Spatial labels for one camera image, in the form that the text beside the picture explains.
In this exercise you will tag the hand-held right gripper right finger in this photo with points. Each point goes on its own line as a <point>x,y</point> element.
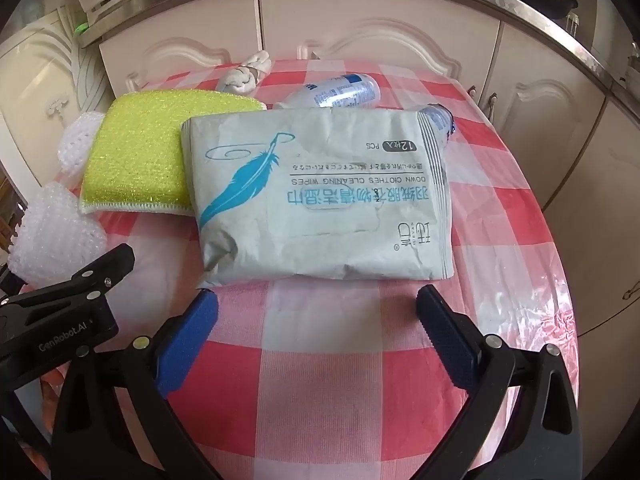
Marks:
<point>447,335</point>

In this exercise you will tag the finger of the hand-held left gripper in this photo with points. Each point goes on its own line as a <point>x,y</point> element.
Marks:
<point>75,287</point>

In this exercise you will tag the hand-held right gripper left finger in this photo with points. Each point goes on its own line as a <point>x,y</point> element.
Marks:
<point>192,332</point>

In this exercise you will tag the yellow-green scouring sponge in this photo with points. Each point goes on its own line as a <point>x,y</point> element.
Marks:
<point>135,150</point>

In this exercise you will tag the grey feather print wipes packet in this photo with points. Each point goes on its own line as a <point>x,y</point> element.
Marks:
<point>325,200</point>

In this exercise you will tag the red white checked tablecloth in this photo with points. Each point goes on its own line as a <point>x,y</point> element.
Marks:
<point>325,360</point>

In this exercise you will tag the white leaf pattern sliding door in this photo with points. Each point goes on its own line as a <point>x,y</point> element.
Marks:
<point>40,85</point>

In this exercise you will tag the white blue plastic bottle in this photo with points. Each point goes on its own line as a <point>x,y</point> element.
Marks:
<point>340,91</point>
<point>437,120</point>

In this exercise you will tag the white crumpled cloth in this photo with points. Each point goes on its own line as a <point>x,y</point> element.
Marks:
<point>240,80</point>

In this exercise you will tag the small green object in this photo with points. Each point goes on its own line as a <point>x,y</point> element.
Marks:
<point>82,28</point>

